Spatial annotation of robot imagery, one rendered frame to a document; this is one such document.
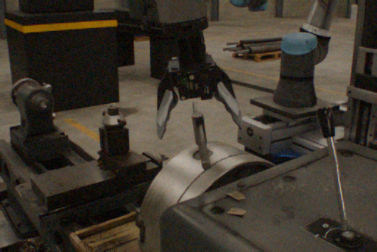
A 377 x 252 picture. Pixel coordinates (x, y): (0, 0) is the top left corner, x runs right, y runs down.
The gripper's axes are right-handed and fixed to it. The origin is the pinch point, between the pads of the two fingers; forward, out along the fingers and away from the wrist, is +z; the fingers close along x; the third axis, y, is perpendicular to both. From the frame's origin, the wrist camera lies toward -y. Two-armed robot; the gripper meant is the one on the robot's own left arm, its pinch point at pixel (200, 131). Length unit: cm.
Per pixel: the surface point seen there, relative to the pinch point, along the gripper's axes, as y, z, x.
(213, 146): -6.7, 7.0, 2.2
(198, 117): -2.3, -1.7, 0.0
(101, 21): -471, 51, -101
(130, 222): -31, 42, -24
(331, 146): 22.3, -6.1, 15.6
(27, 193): -43, 34, -57
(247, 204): 19.4, 2.9, 4.9
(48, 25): -438, 39, -161
